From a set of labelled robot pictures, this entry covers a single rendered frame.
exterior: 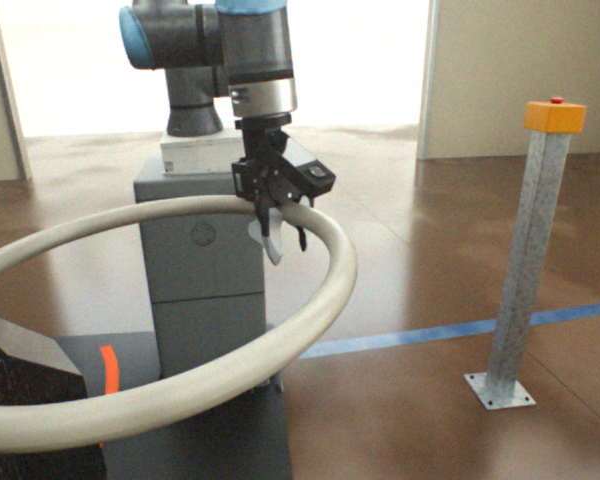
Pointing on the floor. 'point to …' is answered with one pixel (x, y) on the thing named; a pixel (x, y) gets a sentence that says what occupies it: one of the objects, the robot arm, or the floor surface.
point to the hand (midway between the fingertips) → (292, 251)
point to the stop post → (527, 251)
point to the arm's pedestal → (200, 273)
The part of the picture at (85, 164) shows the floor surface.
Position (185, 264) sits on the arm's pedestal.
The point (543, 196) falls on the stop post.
